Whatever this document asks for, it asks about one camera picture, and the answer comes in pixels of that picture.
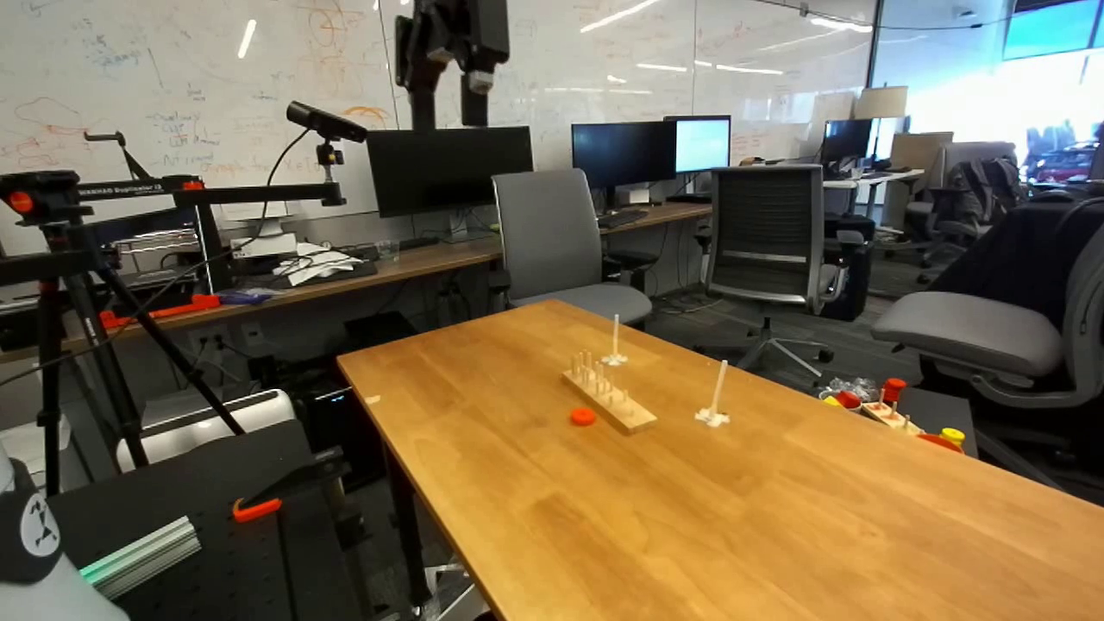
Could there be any white papers pile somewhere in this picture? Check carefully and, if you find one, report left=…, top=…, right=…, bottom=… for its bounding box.
left=231, top=231, right=369, bottom=289

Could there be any short clear peg stand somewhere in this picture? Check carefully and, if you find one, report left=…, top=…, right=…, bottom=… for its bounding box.
left=601, top=310, right=632, bottom=372

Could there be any orange bar clamp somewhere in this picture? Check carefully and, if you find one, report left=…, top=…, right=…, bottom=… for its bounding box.
left=94, top=292, right=225, bottom=336

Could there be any black clamp with orange handle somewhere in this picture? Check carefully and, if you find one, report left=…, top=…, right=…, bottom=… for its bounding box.
left=229, top=446, right=351, bottom=527

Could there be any black camera on boom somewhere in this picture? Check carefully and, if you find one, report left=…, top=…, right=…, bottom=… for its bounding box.
left=285, top=96, right=372, bottom=171

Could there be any monitor with lit screen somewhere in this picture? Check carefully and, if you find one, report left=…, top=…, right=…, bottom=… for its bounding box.
left=671, top=110, right=737, bottom=179

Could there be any black mesh office chair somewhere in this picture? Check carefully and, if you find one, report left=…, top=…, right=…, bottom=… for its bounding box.
left=700, top=163, right=848, bottom=374

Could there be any tall clear peg stand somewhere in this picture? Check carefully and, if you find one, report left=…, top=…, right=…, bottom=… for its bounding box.
left=693, top=355, right=737, bottom=431

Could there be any aluminium extrusion bar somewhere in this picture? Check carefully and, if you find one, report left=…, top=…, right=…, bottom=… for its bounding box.
left=75, top=513, right=204, bottom=604

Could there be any small distant monitor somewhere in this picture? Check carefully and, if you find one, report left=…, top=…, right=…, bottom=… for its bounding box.
left=818, top=117, right=879, bottom=165

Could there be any grey upholstered office chair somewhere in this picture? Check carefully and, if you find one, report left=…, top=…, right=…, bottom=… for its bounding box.
left=489, top=165, right=657, bottom=328

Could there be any black monitor with dark screen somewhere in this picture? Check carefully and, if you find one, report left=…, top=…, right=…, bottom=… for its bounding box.
left=570, top=117, right=678, bottom=197

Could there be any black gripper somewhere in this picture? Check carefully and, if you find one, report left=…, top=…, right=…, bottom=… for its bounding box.
left=393, top=0, right=515, bottom=132

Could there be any red and yellow toy pile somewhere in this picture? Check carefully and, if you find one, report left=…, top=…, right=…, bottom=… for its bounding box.
left=818, top=372, right=970, bottom=455

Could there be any long wooden desk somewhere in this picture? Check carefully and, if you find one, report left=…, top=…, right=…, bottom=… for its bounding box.
left=61, top=200, right=717, bottom=355

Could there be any distant dark office chair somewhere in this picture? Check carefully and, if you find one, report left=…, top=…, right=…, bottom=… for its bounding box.
left=925, top=154, right=1027, bottom=247

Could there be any wooden block base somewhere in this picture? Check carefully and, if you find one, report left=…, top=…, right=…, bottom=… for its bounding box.
left=563, top=350, right=661, bottom=435

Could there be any large dark monitor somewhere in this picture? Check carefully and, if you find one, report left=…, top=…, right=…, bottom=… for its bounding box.
left=366, top=125, right=535, bottom=220

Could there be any distant white desk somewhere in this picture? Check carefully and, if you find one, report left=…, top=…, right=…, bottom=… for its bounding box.
left=820, top=165, right=930, bottom=234

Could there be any black table leg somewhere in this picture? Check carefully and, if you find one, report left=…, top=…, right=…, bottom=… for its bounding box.
left=380, top=446, right=436, bottom=614

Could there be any black cart top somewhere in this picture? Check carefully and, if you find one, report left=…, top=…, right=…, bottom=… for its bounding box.
left=49, top=416, right=372, bottom=621

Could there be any grey chair with black jacket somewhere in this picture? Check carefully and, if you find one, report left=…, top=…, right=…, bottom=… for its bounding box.
left=870, top=197, right=1104, bottom=485

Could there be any black tripod with orange knobs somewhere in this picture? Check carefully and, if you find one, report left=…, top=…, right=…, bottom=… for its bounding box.
left=0, top=165, right=248, bottom=501

